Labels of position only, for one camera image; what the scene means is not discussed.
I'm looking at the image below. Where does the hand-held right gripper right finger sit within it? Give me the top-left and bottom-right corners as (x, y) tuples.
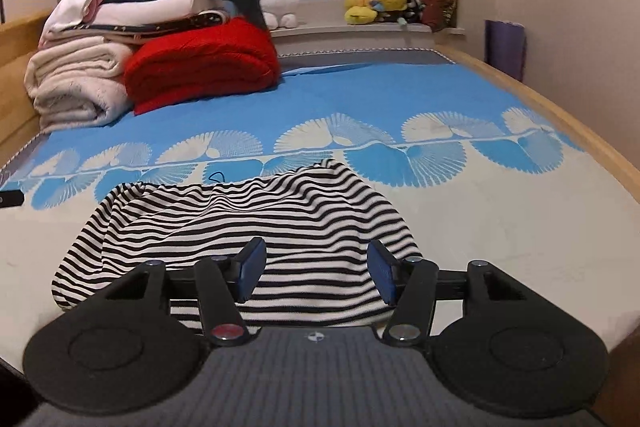
(367, 239), (531, 348)

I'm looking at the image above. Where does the red folded blanket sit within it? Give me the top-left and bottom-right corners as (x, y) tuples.
(123, 17), (281, 116)

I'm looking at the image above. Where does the blue white patterned bed sheet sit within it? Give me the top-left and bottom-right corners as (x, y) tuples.
(0, 62), (640, 358)

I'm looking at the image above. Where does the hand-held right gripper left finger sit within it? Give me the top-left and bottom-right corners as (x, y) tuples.
(102, 237), (267, 347)

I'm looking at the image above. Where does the wooden bed frame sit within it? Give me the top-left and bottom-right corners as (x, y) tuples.
(0, 9), (640, 208)

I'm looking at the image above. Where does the black white plush toy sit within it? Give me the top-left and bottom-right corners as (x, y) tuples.
(399, 0), (427, 26)

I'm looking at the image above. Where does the yellow duck plush toy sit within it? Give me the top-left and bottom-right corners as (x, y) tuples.
(344, 0), (382, 26)

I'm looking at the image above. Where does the white folded quilt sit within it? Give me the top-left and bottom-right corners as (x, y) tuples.
(40, 0), (232, 38)

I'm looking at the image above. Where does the thin-striped black white garment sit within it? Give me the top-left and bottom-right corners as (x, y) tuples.
(51, 159), (423, 338)

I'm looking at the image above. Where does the dark patterned folded cloth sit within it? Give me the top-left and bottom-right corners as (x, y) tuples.
(75, 9), (234, 46)

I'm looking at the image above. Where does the cream folded blanket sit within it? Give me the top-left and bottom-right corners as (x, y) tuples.
(24, 38), (136, 130)

